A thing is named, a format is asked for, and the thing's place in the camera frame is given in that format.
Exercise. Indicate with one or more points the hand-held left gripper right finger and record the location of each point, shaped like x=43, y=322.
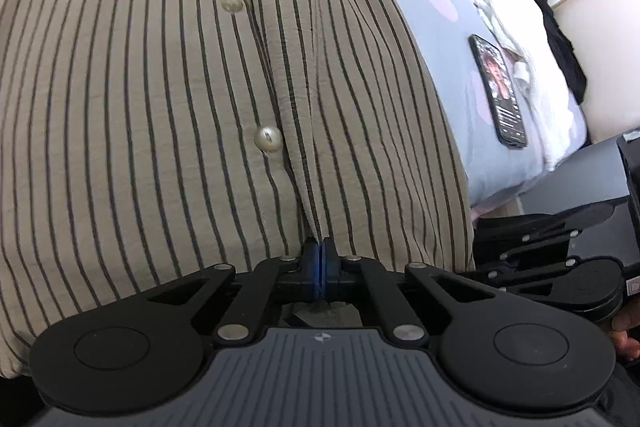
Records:
x=328, y=269

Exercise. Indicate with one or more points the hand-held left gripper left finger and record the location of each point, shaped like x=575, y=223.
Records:
x=312, y=269

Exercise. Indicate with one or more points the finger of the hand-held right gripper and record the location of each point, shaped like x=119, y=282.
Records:
x=535, y=277
x=530, y=232

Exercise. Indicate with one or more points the beige striped shirt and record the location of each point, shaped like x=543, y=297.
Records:
x=150, y=107

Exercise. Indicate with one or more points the person's right hand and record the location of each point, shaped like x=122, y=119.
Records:
x=627, y=337

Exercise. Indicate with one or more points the black smartphone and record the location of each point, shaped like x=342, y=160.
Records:
x=500, y=92

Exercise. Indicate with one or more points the white crumpled cloth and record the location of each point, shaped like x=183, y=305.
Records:
x=520, y=37

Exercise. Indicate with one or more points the black cloth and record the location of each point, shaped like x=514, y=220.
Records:
x=560, y=37

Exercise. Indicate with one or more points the bed with dotted grey sheet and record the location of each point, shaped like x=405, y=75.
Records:
x=440, y=37

